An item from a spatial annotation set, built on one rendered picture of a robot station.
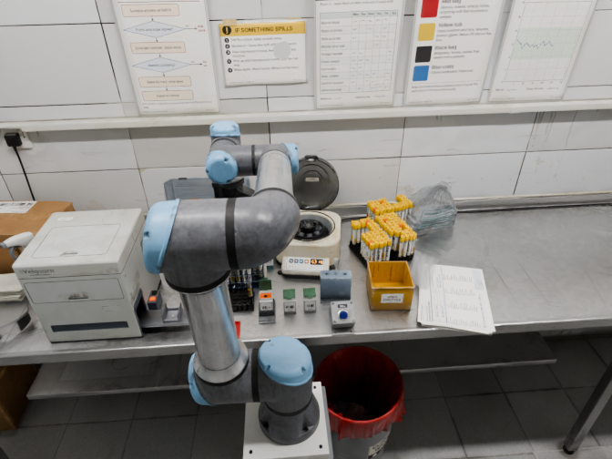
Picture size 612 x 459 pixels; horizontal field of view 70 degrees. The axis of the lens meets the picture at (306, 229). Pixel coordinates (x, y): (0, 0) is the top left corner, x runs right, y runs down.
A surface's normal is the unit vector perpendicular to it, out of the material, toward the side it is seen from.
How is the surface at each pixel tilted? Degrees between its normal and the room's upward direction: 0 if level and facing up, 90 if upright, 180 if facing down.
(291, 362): 8
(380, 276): 90
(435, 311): 1
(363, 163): 90
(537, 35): 92
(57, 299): 90
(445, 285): 0
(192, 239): 62
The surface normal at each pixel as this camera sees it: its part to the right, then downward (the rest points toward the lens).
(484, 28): 0.01, 0.62
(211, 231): 0.04, -0.07
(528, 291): -0.01, -0.83
